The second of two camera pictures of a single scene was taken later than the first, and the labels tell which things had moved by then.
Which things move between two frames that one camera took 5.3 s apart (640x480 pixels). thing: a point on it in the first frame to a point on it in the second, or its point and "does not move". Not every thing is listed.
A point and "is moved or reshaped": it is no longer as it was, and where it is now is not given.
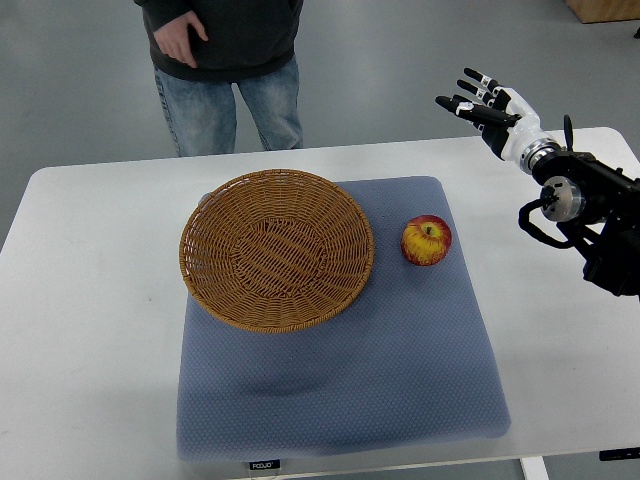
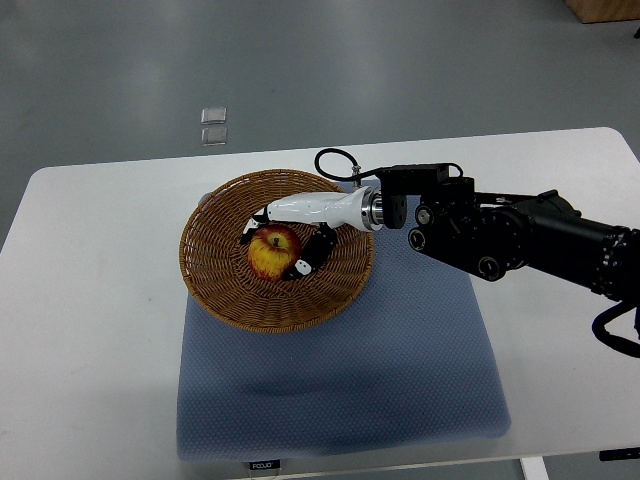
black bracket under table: x=619 y=454 does not move
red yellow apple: x=426 y=240 is moved or reshaped
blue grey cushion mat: x=404 y=364 does not move
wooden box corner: x=593 y=11 does not move
